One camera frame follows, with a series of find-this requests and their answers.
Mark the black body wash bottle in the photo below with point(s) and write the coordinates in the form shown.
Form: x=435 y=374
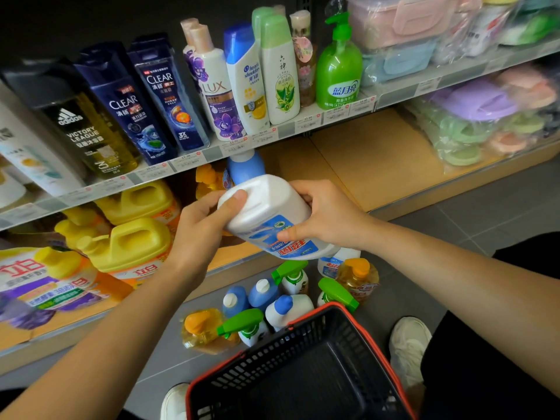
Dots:
x=83 y=126

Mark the yellow detergent jug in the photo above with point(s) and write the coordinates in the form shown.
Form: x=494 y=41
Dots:
x=140 y=201
x=81 y=223
x=131 y=247

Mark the clear pink floral bottle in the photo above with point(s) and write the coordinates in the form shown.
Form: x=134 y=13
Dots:
x=305 y=61

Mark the white purple detergent pouch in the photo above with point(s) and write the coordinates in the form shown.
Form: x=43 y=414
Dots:
x=26 y=284

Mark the green pump soap bottle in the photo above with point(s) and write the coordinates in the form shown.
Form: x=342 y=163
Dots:
x=339 y=74

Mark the wrapped white plastic container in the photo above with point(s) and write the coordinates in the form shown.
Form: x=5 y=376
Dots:
x=481 y=26

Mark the wrapped light blue plastic box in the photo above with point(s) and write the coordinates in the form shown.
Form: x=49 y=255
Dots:
x=398 y=61

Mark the wrapped green plastic bowls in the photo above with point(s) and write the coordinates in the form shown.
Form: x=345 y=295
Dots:
x=459 y=135

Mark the small yellow bottle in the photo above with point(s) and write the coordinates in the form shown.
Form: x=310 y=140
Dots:
x=208 y=181

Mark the person's left hand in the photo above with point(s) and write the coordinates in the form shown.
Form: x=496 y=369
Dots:
x=197 y=240

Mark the dark blue shampoo bottle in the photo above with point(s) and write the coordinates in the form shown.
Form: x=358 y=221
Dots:
x=170 y=96
x=127 y=109

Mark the wrapped pink plastic box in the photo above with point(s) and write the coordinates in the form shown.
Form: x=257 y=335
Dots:
x=393 y=19

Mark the person's left forearm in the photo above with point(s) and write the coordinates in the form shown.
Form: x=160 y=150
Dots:
x=100 y=345

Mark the black shopping basket red rim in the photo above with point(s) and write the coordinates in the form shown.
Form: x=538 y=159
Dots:
x=306 y=371

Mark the wrapped green plastic container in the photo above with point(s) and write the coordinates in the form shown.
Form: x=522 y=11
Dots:
x=531 y=24

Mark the orange detergent bottle yellow cap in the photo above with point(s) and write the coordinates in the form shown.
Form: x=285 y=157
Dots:
x=78 y=275

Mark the row of white price labels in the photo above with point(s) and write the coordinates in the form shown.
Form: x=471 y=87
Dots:
x=188 y=161

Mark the person's white right shoe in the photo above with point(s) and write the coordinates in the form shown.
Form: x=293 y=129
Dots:
x=409 y=349

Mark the wooden shelf board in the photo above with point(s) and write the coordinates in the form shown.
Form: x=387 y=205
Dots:
x=385 y=161

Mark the white body wash bottle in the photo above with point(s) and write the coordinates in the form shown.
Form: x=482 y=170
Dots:
x=30 y=157

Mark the wrapped peach plastic bowl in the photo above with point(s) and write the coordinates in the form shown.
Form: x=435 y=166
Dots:
x=529 y=87

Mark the grey metal shelf board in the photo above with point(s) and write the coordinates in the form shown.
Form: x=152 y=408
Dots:
x=437 y=76

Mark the small white bottle blue cap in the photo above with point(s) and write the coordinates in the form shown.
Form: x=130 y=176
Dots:
x=286 y=308

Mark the person's white left shoe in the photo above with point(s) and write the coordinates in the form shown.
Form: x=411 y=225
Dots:
x=175 y=404

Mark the white bottle green cap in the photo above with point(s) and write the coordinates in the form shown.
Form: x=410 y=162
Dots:
x=280 y=69
x=258 y=19

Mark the white shampoo bottle blue cap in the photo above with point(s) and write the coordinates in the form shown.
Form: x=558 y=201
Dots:
x=249 y=78

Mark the person's right thumb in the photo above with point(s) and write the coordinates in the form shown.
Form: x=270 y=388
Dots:
x=295 y=230

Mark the person's right hand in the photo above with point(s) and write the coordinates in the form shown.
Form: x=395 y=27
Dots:
x=334 y=218

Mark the person's black trousers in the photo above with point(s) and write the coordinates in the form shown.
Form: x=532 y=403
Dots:
x=481 y=380

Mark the large white blue-label detergent bottle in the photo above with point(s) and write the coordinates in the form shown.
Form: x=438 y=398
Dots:
x=267 y=214

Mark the orange liquid bottle orange cap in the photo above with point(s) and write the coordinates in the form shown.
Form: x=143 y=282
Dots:
x=358 y=279
x=203 y=332

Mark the small white blue-label bottle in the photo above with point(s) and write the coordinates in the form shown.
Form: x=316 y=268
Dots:
x=334 y=264

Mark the person's right forearm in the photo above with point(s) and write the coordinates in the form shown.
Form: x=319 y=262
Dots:
x=463 y=293

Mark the person's left thumb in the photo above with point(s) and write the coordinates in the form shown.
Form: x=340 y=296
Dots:
x=229 y=209

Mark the person's white shoe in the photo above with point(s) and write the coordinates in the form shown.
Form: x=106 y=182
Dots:
x=409 y=349
x=175 y=404

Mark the wrapped purple plastic bowl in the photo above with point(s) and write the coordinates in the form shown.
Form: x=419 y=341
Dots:
x=477 y=100

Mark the white purple-flower shampoo bottle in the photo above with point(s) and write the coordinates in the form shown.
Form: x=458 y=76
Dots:
x=192 y=61
x=218 y=91

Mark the green trigger spray bottle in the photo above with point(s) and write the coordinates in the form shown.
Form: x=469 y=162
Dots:
x=291 y=277
x=337 y=293
x=245 y=325

